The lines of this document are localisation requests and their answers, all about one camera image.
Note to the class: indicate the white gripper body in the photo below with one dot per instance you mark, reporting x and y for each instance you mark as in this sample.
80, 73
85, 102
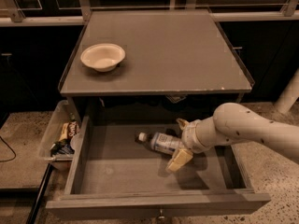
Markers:
191, 138

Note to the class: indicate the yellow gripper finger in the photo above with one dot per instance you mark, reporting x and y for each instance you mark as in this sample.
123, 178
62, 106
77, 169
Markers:
182, 123
180, 157

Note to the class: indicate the blue plastic bottle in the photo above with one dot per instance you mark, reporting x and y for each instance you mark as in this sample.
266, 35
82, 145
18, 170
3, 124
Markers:
159, 142

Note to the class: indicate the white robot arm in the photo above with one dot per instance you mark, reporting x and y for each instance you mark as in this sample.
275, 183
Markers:
230, 124

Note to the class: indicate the grey cabinet counter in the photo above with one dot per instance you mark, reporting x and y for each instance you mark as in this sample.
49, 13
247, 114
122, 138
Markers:
166, 53

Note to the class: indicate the open grey top drawer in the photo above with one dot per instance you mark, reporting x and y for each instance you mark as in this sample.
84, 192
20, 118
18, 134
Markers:
112, 176

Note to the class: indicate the white bowl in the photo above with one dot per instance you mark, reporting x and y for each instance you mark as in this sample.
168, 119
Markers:
102, 57

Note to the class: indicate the yellow snack bag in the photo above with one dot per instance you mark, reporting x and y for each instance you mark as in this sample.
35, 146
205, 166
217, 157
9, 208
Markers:
69, 130

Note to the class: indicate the dark snack packet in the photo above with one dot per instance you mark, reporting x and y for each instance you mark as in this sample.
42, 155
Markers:
61, 147

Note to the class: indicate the clear plastic storage bin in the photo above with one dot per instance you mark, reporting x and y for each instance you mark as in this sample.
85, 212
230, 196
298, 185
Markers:
61, 115

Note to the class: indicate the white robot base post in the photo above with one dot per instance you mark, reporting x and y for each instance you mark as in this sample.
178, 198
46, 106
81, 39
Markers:
289, 96

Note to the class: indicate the metal railing frame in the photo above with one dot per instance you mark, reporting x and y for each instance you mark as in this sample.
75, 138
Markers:
12, 14

